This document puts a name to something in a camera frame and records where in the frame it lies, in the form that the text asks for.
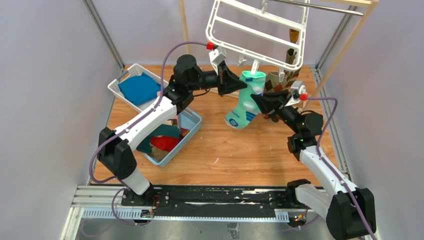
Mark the blue cloth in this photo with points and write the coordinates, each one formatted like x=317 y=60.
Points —
x=139 y=89

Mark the purple striped sock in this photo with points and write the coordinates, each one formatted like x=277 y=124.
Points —
x=183 y=132

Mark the olive striped sock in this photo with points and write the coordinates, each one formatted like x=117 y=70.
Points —
x=291 y=56
x=294 y=35

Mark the beige sock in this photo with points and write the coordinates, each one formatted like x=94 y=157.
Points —
x=164 y=143

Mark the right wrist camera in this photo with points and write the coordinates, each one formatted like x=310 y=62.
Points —
x=296 y=92

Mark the argyle patterned sock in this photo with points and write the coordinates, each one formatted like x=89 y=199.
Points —
x=273 y=84

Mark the light blue plastic basket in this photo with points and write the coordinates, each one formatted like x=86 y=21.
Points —
x=187 y=119

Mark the teal and white sock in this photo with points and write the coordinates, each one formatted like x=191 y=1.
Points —
x=247 y=109

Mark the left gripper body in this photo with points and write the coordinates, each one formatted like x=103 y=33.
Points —
x=221 y=78

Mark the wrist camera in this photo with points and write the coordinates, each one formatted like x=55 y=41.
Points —
x=296 y=92
x=216 y=57

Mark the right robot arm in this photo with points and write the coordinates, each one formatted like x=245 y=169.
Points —
x=349 y=211

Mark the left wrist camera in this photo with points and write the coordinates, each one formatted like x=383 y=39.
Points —
x=216 y=57

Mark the white clip sock hanger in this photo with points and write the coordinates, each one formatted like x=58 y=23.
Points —
x=261 y=14

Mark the white plastic basket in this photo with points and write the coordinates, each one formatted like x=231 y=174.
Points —
x=133 y=70

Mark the dark green sock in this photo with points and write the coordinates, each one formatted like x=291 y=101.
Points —
x=162 y=130

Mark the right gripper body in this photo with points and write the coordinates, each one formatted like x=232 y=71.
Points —
x=287 y=114

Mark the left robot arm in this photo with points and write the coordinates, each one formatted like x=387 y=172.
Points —
x=115 y=150

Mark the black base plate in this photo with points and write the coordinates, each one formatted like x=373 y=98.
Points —
x=217 y=203

